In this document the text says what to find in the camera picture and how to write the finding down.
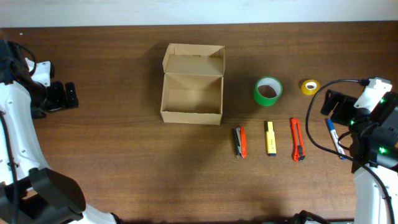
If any orange black stapler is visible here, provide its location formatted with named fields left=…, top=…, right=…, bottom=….
left=232, top=126, right=248, bottom=158

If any yellow highlighter pen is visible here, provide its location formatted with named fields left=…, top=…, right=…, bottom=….
left=266, top=121, right=277, bottom=156

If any blue white marker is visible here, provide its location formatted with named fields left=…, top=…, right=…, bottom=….
left=326, top=119, right=345, bottom=155

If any yellow tape roll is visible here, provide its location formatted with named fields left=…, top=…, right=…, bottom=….
left=300, top=80, right=320, bottom=95

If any orange utility knife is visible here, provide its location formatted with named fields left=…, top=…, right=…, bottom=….
left=290, top=118, right=305, bottom=162

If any green tape roll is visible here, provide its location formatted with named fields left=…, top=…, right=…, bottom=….
left=253, top=77, right=283, bottom=106

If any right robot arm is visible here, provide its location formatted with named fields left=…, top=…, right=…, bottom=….
left=321, top=90, right=397, bottom=223

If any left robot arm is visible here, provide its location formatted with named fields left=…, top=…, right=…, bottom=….
left=1, top=40, right=122, bottom=223

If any brown cardboard box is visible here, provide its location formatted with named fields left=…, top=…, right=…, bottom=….
left=160, top=44, right=225, bottom=125

